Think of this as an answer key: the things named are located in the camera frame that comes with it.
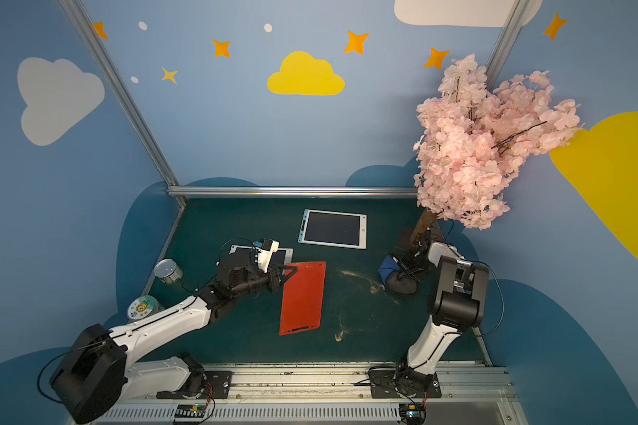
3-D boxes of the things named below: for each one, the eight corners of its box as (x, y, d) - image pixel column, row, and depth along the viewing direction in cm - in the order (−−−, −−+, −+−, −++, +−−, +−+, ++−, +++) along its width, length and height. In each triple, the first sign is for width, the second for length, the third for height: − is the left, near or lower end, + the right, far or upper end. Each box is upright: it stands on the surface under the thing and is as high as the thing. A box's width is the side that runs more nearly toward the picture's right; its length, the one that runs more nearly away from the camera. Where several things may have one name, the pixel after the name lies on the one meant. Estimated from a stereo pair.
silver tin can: (158, 284, 96) (149, 276, 91) (166, 267, 101) (158, 258, 96) (179, 285, 96) (172, 276, 91) (186, 267, 101) (179, 259, 96)
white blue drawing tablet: (298, 243, 110) (298, 239, 107) (304, 213, 120) (304, 209, 118) (365, 249, 108) (366, 245, 106) (365, 218, 119) (366, 214, 117)
